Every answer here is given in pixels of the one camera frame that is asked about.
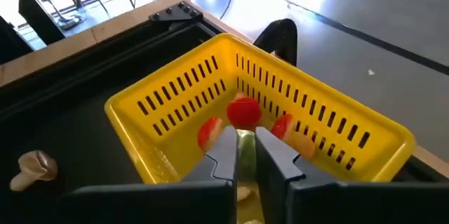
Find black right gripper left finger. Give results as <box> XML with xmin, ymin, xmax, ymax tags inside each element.
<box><xmin>58</xmin><ymin>125</ymin><xmax>240</xmax><ymax>224</ymax></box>

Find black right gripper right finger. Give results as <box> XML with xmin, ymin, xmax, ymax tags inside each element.
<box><xmin>254</xmin><ymin>126</ymin><xmax>449</xmax><ymax>224</ymax></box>

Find large green bell pepper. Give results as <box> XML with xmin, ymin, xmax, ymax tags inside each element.
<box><xmin>235</xmin><ymin>129</ymin><xmax>259</xmax><ymax>183</ymax></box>

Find red toy tomato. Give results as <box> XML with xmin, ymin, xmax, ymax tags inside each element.
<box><xmin>226</xmin><ymin>96</ymin><xmax>263</xmax><ymax>130</ymax></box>

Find yellow plastic basket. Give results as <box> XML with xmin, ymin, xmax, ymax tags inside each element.
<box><xmin>104</xmin><ymin>33</ymin><xmax>417</xmax><ymax>224</ymax></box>

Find beige toy mushroom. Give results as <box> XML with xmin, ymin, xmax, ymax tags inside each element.
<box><xmin>9</xmin><ymin>150</ymin><xmax>59</xmax><ymax>192</ymax></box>

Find black curved hose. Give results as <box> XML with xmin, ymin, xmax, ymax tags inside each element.
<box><xmin>253</xmin><ymin>18</ymin><xmax>299</xmax><ymax>67</ymax></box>

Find black corner bracket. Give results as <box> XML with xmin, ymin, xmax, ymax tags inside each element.
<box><xmin>148</xmin><ymin>1</ymin><xmax>203</xmax><ymax>23</ymax></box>

